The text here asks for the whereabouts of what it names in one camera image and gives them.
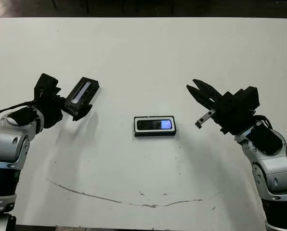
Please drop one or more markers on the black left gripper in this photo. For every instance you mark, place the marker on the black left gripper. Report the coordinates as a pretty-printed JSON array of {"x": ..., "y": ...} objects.
[{"x": 50, "y": 110}]

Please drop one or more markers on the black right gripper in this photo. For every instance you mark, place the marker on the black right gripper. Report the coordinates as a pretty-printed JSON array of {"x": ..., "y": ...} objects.
[{"x": 230, "y": 115}]

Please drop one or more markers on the black printed box lid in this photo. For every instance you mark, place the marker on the black printed box lid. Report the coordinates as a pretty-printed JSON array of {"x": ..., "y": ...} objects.
[{"x": 85, "y": 92}]

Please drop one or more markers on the slim black camera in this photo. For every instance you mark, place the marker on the slim black camera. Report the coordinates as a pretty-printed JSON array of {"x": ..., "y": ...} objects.
[{"x": 148, "y": 125}]

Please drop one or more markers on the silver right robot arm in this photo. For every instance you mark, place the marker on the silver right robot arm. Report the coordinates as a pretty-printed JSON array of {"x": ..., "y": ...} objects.
[{"x": 273, "y": 173}]

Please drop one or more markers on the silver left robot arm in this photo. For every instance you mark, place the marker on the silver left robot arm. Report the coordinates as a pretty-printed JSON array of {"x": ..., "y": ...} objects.
[{"x": 6, "y": 144}]

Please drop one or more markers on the black box base white insert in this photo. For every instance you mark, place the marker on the black box base white insert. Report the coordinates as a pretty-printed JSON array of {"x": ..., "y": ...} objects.
[{"x": 155, "y": 134}]

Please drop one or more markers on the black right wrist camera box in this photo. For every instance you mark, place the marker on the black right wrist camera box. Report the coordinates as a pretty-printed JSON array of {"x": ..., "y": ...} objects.
[{"x": 249, "y": 97}]

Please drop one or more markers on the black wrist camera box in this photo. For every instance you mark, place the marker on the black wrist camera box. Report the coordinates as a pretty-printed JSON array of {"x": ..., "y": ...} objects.
[
  {"x": 249, "y": 97},
  {"x": 46, "y": 84}
]

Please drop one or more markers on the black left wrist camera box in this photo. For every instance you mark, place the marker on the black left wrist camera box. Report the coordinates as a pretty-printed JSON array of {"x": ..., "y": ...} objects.
[{"x": 46, "y": 84}]

